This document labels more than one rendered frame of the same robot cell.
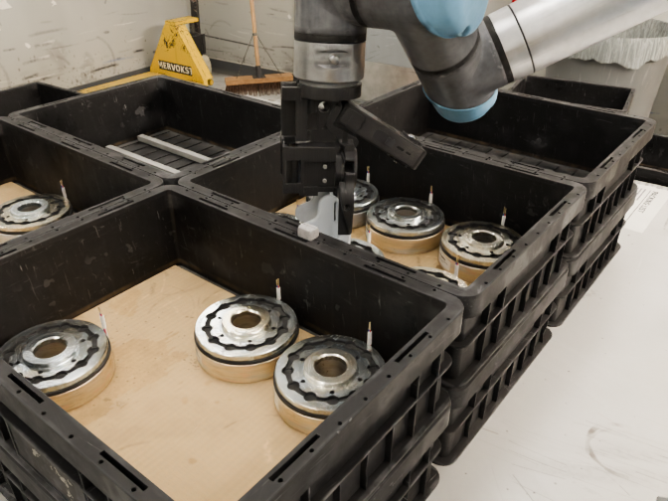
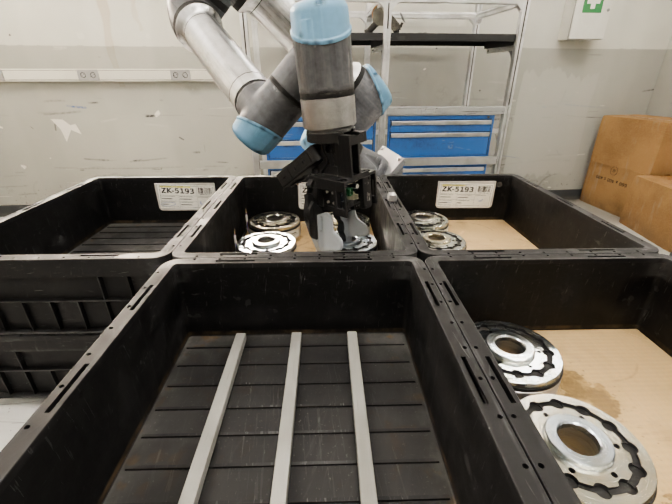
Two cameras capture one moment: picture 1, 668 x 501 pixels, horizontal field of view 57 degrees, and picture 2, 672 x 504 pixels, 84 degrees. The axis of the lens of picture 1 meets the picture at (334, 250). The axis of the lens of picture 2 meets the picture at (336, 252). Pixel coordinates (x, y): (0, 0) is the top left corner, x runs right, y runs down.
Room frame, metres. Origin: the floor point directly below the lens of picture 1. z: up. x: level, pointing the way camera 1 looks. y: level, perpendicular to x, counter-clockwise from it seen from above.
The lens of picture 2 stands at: (1.02, 0.44, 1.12)
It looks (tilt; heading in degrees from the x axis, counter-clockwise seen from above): 25 degrees down; 230
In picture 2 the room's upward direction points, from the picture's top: straight up
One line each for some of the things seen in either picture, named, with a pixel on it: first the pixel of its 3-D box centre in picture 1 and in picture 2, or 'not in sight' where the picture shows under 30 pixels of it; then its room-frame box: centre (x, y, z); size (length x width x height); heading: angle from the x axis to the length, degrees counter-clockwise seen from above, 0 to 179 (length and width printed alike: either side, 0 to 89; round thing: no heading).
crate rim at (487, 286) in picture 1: (379, 192); (303, 210); (0.67, -0.05, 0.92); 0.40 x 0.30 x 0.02; 52
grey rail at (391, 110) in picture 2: not in sight; (381, 110); (-0.88, -1.37, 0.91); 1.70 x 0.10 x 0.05; 146
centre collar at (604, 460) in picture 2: (30, 208); (577, 440); (0.74, 0.40, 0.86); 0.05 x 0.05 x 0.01
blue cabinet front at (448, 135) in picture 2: not in sight; (437, 158); (-1.19, -1.12, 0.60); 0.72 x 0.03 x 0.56; 146
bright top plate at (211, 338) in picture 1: (247, 325); (436, 241); (0.49, 0.09, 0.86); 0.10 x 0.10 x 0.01
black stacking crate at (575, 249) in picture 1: (487, 157); (129, 240); (0.91, -0.24, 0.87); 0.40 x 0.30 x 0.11; 52
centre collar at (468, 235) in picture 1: (483, 239); (274, 218); (0.66, -0.18, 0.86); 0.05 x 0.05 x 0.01
